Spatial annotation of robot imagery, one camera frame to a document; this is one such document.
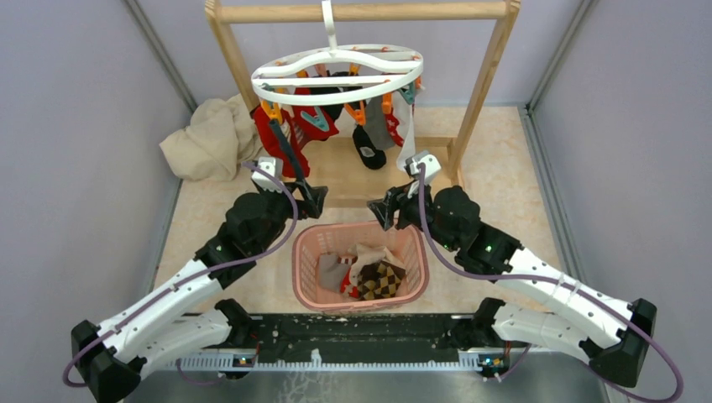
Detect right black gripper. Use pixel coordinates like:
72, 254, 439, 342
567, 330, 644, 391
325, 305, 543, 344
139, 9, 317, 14
367, 175, 459, 253

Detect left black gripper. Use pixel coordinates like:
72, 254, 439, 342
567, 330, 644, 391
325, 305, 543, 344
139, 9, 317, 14
254, 177, 327, 254

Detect dark navy sock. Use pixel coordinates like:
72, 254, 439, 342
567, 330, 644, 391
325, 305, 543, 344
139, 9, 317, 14
267, 118, 308, 183

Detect pink plastic laundry basket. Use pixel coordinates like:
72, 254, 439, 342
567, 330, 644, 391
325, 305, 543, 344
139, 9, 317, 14
292, 222, 430, 313

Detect beige brown sock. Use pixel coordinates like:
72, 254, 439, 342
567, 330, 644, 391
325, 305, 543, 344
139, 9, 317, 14
348, 243, 406, 269

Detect brown yellow argyle sock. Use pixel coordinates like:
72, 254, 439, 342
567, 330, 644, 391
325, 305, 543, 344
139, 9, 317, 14
357, 261, 406, 301

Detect grey sock with striped cuff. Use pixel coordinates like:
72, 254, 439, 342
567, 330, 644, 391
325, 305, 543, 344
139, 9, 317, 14
317, 254, 357, 292

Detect red patterned sock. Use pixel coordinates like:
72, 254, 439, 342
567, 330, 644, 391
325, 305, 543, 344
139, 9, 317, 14
385, 108, 405, 147

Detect wooden hanger rack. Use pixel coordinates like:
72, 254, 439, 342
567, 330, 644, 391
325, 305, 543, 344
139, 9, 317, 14
205, 1, 521, 187

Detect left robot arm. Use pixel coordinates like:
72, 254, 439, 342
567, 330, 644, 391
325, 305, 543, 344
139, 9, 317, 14
62, 181, 328, 402

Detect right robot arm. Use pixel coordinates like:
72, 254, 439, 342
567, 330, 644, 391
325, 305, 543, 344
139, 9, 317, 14
367, 186, 657, 388

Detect white round clip hanger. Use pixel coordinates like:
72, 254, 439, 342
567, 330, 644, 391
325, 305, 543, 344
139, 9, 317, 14
251, 1, 424, 106

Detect grey black sock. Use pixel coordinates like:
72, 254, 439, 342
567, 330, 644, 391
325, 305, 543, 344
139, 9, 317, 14
352, 97, 395, 170

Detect plain red sock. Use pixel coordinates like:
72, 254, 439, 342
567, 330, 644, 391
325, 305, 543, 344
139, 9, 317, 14
250, 104, 343, 178

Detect beige crumpled cloth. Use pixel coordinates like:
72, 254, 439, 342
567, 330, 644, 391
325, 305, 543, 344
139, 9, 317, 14
160, 94, 263, 181

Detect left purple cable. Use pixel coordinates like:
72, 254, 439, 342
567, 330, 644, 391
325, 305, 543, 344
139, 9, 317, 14
60, 161, 301, 389

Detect purple cable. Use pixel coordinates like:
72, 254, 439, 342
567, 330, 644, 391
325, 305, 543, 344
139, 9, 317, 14
60, 161, 301, 389
416, 162, 685, 403

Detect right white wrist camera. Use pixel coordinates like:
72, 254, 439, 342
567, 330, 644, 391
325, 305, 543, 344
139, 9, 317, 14
405, 150, 442, 198

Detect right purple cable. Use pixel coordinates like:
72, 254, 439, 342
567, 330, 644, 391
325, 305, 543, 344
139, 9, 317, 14
416, 162, 685, 403

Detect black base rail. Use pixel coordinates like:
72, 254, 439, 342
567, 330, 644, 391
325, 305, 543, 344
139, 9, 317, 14
115, 312, 620, 374

